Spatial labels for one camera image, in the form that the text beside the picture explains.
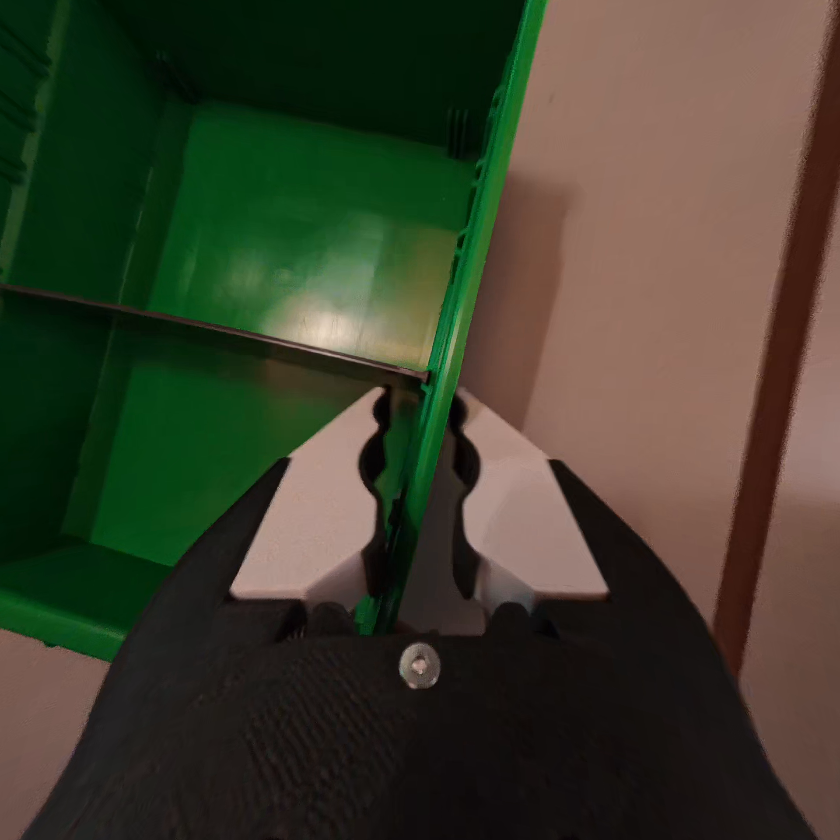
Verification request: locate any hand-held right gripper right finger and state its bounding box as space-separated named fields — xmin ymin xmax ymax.
xmin=449 ymin=387 xmax=611 ymax=618

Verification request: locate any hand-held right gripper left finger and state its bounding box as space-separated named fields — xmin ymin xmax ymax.
xmin=228 ymin=386 xmax=395 ymax=608

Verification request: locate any green plastic bin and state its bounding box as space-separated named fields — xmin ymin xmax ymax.
xmin=0 ymin=0 xmax=550 ymax=662

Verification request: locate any beige desk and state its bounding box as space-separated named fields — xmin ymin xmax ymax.
xmin=0 ymin=0 xmax=840 ymax=840

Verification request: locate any black bin divider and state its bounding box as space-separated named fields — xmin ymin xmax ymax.
xmin=0 ymin=282 xmax=431 ymax=388

